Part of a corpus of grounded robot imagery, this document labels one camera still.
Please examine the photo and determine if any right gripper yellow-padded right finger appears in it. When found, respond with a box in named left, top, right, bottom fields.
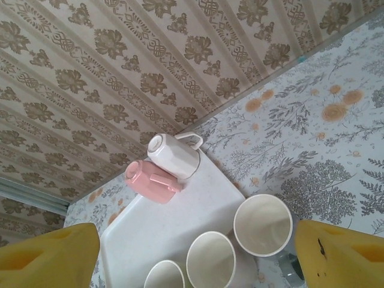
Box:
left=293, top=218, right=384, bottom=288

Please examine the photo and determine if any right gripper yellow-padded left finger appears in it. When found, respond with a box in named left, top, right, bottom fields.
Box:
left=0, top=222, right=101, bottom=288

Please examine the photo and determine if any grey mug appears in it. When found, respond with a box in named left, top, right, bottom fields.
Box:
left=233, top=194, right=305, bottom=284

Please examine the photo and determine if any light green mug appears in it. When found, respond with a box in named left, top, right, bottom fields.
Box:
left=143, top=259, right=185, bottom=288

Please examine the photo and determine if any pink ceramic mug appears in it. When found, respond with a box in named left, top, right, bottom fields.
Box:
left=185, top=230, right=236, bottom=288
left=124, top=160, right=184, bottom=206

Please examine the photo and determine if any white mug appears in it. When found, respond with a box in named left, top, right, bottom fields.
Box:
left=146, top=131, right=203, bottom=181

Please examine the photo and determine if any floral tablecloth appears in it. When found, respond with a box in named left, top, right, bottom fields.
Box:
left=64, top=17, right=384, bottom=288

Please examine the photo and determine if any white plastic tray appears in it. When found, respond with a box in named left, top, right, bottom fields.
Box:
left=100, top=148, right=247, bottom=288

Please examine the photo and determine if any aluminium corner post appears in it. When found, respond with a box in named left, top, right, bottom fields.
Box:
left=0, top=176, right=70, bottom=216

